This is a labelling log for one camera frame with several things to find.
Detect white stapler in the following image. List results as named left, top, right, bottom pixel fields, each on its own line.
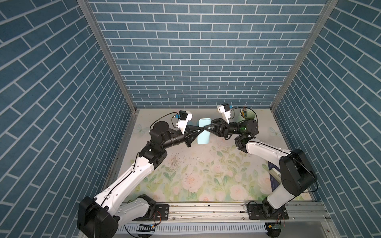
left=269, top=168, right=282, bottom=183

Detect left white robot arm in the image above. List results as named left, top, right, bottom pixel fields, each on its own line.
left=77, top=121, right=204, bottom=238

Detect green pen cup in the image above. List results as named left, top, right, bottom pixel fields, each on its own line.
left=238, top=108, right=257, bottom=121

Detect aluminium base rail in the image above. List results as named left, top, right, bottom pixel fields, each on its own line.
left=86, top=201, right=331, bottom=224

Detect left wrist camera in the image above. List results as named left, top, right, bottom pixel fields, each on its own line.
left=176, top=110, right=192, bottom=134

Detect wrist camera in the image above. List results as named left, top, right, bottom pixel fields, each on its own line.
left=217, top=103, right=231, bottom=124
left=176, top=110, right=192, bottom=134

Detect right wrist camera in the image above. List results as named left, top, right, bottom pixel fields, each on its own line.
left=217, top=103, right=231, bottom=124

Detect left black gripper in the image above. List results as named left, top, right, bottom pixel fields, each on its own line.
left=159, top=125, right=203, bottom=150

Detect floral table mat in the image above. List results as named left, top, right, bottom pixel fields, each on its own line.
left=110, top=109, right=288, bottom=202

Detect dark blue book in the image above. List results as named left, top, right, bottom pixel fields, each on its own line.
left=268, top=162, right=281, bottom=191

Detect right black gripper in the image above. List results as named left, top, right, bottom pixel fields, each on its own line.
left=205, top=121, right=242, bottom=142

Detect coloured pencils in cup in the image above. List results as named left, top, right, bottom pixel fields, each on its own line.
left=240, top=107, right=247, bottom=118

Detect light blue paper front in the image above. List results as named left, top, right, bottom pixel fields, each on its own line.
left=197, top=118, right=211, bottom=145

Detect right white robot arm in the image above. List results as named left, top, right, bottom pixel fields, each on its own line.
left=204, top=119, right=318, bottom=219

